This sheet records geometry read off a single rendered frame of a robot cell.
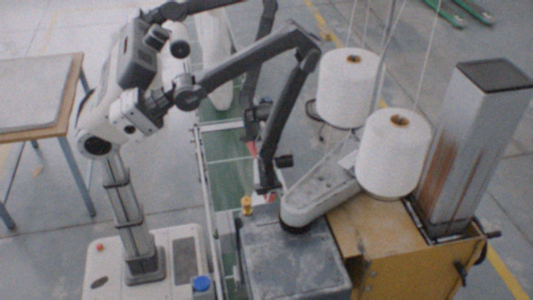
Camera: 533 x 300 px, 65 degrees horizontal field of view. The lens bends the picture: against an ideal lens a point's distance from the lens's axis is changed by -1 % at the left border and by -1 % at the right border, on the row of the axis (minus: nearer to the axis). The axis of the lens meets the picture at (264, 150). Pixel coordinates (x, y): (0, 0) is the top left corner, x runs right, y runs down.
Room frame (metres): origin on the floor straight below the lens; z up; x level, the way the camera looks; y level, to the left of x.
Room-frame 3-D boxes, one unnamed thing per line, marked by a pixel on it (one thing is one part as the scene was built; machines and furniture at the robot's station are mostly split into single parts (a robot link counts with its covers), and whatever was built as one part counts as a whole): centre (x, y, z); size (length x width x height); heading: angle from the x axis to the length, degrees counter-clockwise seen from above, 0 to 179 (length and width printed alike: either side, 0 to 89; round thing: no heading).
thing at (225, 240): (0.72, 0.11, 1.29); 0.08 x 0.05 x 0.09; 12
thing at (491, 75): (0.76, -0.48, 1.76); 0.12 x 0.11 x 0.01; 102
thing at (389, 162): (0.69, -0.28, 1.61); 0.15 x 0.14 x 0.17; 12
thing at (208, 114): (3.46, 0.49, 0.34); 2.21 x 0.39 x 0.09; 12
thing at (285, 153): (1.12, -0.04, 1.21); 0.11 x 0.09 x 0.12; 101
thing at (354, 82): (0.94, -0.22, 1.61); 0.17 x 0.17 x 0.17
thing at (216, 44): (2.75, 0.34, 0.74); 0.47 x 0.22 x 0.72; 10
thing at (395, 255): (0.74, -0.39, 1.18); 0.34 x 0.25 x 0.31; 102
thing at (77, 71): (2.23, 1.50, 0.38); 0.95 x 0.62 x 0.75; 12
